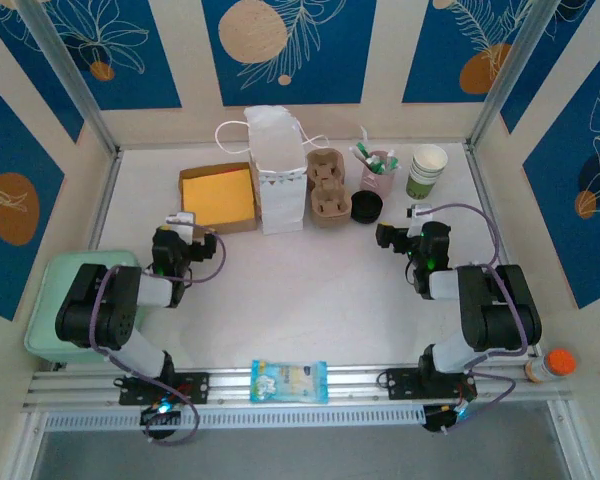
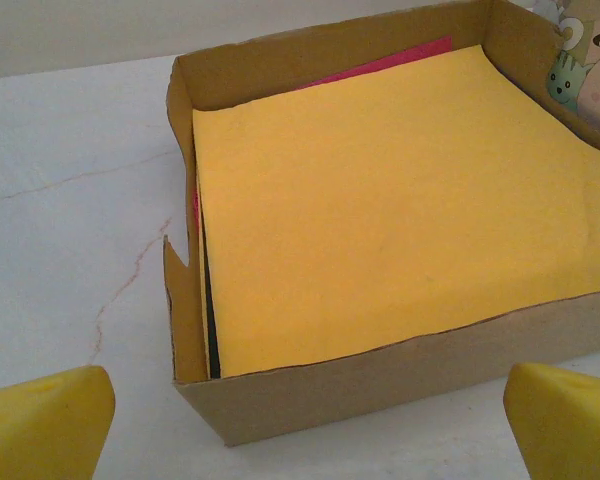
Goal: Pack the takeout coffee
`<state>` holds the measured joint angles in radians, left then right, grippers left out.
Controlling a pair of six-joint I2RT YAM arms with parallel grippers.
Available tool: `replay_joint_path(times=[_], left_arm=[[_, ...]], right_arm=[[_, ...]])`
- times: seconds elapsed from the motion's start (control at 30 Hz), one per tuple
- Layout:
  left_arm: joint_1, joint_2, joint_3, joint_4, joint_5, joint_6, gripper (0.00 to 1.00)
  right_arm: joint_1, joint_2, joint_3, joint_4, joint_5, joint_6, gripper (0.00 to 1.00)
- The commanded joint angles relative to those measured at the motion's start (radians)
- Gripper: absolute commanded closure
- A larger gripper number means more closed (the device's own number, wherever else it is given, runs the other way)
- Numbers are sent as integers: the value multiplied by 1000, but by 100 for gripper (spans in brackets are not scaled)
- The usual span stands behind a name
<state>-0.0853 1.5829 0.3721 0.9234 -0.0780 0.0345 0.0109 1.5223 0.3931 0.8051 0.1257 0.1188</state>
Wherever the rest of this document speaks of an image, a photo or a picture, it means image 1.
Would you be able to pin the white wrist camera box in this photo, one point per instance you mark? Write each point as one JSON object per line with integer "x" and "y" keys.
{"x": 180, "y": 220}
{"x": 419, "y": 210}

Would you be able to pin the black plastic lid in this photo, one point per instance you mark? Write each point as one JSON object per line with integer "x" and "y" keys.
{"x": 366, "y": 206}

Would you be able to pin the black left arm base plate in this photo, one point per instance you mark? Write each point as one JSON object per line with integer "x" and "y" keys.
{"x": 195, "y": 387}

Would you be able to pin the shallow cardboard box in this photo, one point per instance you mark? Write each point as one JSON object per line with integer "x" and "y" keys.
{"x": 187, "y": 175}

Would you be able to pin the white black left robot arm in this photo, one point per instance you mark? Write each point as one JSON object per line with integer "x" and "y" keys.
{"x": 95, "y": 310}

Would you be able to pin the black controller module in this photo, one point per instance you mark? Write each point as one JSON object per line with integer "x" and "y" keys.
{"x": 437, "y": 422}
{"x": 152, "y": 417}

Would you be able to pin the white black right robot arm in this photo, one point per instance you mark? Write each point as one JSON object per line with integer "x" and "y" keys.
{"x": 495, "y": 310}

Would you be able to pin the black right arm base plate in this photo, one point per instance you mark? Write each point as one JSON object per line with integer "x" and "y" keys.
{"x": 400, "y": 384}

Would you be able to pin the blue wet wipes packet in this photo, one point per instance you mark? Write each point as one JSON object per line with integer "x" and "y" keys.
{"x": 290, "y": 382}

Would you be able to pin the white paper gift bag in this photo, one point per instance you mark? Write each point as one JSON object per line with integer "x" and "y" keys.
{"x": 280, "y": 175}

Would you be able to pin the aluminium frame post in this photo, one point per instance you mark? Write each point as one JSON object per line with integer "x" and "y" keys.
{"x": 64, "y": 65}
{"x": 518, "y": 65}

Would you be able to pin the aluminium mounting rail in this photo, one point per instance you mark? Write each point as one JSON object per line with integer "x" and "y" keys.
{"x": 355, "y": 385}

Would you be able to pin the orange capped bottle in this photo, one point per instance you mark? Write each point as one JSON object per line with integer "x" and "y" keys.
{"x": 555, "y": 364}

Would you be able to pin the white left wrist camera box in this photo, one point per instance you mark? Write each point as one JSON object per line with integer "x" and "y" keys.
{"x": 180, "y": 220}

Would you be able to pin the stack of pulp cup carriers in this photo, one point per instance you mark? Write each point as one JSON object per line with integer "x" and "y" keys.
{"x": 328, "y": 200}

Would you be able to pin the pink straw holder cup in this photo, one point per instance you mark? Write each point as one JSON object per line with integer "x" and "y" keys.
{"x": 377, "y": 182}

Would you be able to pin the red tissue paper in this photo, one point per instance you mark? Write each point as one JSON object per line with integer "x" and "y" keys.
{"x": 232, "y": 170}

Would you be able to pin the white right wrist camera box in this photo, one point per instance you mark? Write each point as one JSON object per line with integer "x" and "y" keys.
{"x": 419, "y": 210}

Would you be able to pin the stack of green paper cups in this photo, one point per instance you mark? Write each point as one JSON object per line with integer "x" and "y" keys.
{"x": 425, "y": 170}

